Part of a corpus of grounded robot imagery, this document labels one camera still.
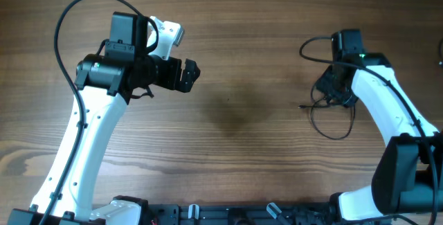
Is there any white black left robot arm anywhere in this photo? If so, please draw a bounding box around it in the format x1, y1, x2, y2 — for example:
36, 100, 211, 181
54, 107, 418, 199
8, 12, 200, 224

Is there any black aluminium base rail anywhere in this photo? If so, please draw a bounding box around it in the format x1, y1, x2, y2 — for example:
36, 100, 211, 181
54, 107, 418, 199
148, 202, 392, 225

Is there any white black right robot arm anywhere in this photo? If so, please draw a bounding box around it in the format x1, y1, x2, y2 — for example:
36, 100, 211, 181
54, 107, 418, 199
313, 29, 442, 224

